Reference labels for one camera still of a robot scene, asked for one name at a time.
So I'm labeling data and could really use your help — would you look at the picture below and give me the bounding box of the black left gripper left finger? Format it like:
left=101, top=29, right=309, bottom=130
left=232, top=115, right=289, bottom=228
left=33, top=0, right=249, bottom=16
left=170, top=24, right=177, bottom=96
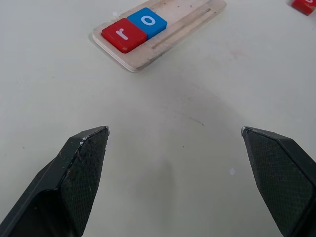
left=0, top=125, right=110, bottom=237

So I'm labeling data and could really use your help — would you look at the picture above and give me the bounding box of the blue letter o block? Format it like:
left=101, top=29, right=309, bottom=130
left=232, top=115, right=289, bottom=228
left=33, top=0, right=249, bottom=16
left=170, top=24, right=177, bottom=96
left=127, top=7, right=168, bottom=40

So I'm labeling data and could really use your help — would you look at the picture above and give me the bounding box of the wooden letter tray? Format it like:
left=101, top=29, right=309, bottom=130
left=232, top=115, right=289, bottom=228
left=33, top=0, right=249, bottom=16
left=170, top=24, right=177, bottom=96
left=91, top=0, right=227, bottom=74

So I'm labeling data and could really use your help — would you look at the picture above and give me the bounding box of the red letter r block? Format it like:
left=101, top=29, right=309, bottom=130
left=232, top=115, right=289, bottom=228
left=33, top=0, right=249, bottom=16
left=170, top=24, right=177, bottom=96
left=101, top=17, right=148, bottom=54

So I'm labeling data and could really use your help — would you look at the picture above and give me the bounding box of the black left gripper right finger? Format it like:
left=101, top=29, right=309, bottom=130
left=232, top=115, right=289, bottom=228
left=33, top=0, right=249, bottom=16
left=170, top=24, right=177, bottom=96
left=240, top=126, right=316, bottom=237

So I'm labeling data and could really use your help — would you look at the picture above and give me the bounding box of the red letter b block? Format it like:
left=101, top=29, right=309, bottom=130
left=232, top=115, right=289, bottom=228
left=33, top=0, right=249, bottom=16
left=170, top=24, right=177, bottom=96
left=290, top=0, right=316, bottom=17

